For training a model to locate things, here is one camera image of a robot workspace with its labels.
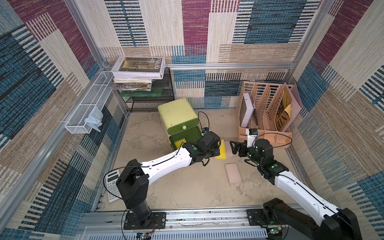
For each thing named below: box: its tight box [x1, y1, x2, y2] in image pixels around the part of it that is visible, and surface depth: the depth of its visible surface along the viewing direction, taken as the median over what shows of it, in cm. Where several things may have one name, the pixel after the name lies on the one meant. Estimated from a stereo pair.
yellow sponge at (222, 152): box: [215, 139, 227, 160], surface depth 84 cm
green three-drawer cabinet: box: [157, 97, 202, 147], surface depth 92 cm
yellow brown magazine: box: [276, 87, 292, 131], surface depth 95 cm
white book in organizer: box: [240, 92, 256, 128], surface depth 99 cm
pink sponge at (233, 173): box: [225, 162, 242, 185], surface depth 89 cm
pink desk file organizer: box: [235, 81, 293, 149], surface depth 103 cm
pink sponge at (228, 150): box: [224, 141, 234, 160], surface depth 84 cm
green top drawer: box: [167, 118, 200, 135], surface depth 87 cm
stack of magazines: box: [108, 79, 153, 92], surface depth 83 cm
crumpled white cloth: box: [84, 105, 104, 133], surface depth 69 cm
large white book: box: [111, 56, 166, 79], surface depth 85 cm
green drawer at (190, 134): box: [169, 126, 203, 151], surface depth 92 cm
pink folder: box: [280, 82, 304, 132], surface depth 87 cm
